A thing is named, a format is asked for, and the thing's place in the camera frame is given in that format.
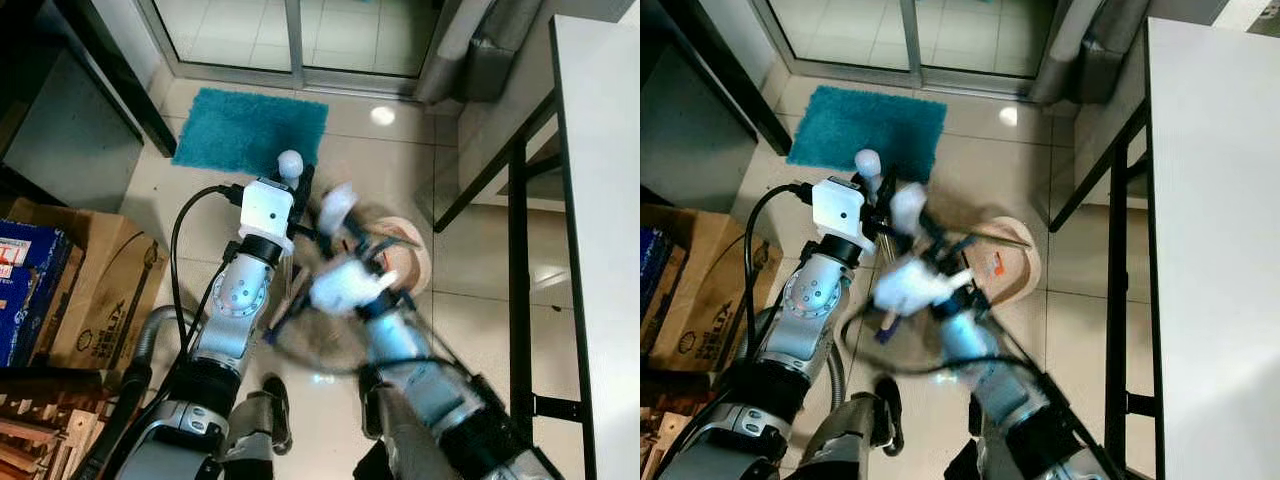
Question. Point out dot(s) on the white-capped broom stick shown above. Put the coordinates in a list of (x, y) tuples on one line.
[(290, 165), (868, 163)]

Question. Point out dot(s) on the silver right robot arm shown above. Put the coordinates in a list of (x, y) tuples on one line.
[(420, 375), (1000, 375)]

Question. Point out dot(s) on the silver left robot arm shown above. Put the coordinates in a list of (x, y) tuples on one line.
[(812, 305), (235, 300)]

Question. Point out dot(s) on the teal shaggy floor mat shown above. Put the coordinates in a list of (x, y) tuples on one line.
[(245, 128), (865, 125)]

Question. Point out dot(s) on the brown cardboard box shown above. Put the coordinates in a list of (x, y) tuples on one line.
[(110, 290), (715, 295)]

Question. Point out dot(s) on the robot left leg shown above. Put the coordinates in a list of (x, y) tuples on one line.
[(860, 430), (262, 420)]

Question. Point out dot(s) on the robot leg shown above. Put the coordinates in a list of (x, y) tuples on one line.
[(262, 420), (395, 435), (985, 445), (860, 430)]

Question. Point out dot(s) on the robot right leg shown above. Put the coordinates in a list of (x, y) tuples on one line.
[(985, 445), (395, 435)]

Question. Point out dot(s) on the dark cabinet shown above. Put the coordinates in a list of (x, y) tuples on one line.
[(690, 120), (70, 110)]

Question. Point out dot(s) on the blue printed carton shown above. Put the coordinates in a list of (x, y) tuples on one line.
[(28, 285), (650, 275)]

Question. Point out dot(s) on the grey bundled curtain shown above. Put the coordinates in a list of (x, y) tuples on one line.
[(1095, 50), (490, 55)]

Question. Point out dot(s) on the white table top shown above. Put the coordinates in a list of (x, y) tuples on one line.
[(605, 200), (1215, 220)]

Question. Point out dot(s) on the wooden slatted rack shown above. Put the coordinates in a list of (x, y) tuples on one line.
[(670, 440), (40, 430)]

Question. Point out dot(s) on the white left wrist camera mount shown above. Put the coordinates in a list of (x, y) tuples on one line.
[(265, 208), (838, 208)]

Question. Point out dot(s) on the grey sliding door frame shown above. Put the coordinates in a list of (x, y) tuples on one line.
[(295, 45), (912, 45)]

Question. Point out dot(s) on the black metal table frame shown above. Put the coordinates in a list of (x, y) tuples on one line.
[(519, 280), (1116, 290)]

